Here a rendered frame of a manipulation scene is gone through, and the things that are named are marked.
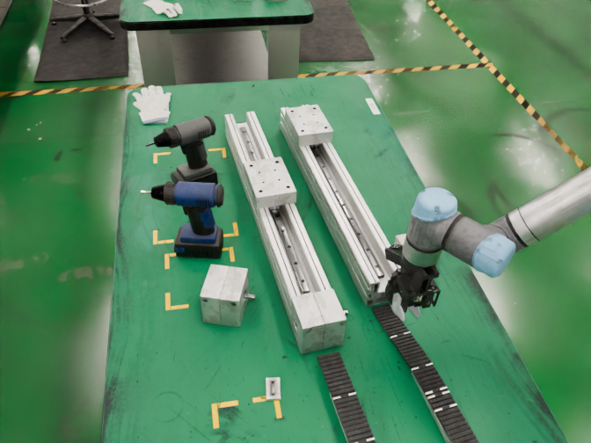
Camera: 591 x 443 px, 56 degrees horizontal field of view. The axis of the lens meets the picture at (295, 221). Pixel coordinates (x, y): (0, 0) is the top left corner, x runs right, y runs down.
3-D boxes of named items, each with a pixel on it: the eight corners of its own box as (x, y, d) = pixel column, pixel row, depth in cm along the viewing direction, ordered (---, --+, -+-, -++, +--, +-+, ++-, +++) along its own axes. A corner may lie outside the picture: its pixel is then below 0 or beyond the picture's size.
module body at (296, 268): (330, 314, 133) (332, 291, 127) (289, 323, 130) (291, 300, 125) (254, 133, 189) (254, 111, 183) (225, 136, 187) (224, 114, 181)
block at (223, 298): (251, 329, 129) (249, 302, 122) (202, 322, 130) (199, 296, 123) (259, 295, 136) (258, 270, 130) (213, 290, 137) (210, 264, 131)
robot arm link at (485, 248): (526, 240, 103) (473, 212, 108) (513, 244, 93) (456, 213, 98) (505, 276, 105) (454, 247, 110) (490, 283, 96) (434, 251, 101)
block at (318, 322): (353, 342, 127) (357, 316, 120) (301, 354, 124) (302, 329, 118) (339, 312, 133) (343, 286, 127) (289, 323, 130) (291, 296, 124)
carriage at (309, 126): (331, 148, 173) (333, 130, 169) (298, 154, 171) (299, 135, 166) (316, 121, 184) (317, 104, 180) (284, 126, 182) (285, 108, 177)
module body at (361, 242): (403, 298, 137) (408, 275, 131) (365, 307, 135) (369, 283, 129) (308, 126, 193) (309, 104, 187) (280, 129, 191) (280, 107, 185)
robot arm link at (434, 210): (448, 219, 97) (407, 196, 101) (434, 262, 104) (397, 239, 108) (470, 199, 101) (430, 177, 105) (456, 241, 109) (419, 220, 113)
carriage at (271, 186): (295, 210, 151) (296, 191, 147) (256, 216, 149) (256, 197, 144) (280, 175, 163) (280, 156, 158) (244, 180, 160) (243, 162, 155)
